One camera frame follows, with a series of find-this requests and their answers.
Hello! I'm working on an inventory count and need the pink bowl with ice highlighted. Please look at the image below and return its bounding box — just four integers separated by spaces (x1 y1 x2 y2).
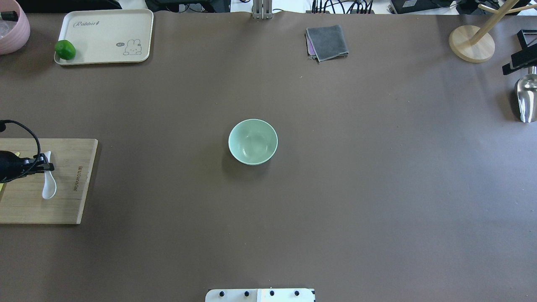
0 0 30 55

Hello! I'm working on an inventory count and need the cream rabbit tray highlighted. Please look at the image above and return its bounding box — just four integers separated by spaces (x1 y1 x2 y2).
54 8 154 65

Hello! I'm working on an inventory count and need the wooden stand with round base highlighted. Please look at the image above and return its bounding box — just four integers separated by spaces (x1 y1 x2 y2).
448 0 537 63

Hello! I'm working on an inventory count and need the mint green bowl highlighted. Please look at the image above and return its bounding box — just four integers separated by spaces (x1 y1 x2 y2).
228 119 279 166

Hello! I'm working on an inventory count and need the white ceramic spoon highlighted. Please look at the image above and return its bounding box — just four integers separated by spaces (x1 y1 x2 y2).
42 172 57 200

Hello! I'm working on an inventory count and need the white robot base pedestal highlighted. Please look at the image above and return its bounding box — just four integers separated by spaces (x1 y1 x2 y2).
205 287 316 302

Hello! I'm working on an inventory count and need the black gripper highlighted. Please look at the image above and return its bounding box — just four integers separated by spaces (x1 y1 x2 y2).
0 151 55 183

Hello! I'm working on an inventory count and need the grey folded cloth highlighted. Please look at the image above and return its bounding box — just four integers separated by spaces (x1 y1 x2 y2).
305 25 349 62

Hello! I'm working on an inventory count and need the bamboo cutting board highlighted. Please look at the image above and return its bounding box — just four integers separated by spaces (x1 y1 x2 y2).
0 139 98 225

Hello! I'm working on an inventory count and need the aluminium frame post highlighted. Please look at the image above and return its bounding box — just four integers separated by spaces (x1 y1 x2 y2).
252 0 273 19

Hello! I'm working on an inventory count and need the green lime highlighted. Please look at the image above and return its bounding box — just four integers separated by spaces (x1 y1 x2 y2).
54 39 76 60

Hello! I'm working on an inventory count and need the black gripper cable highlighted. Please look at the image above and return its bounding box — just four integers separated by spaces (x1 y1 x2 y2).
0 120 42 177

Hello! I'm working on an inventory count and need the metal scoop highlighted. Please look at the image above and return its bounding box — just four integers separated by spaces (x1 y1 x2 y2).
516 66 537 123

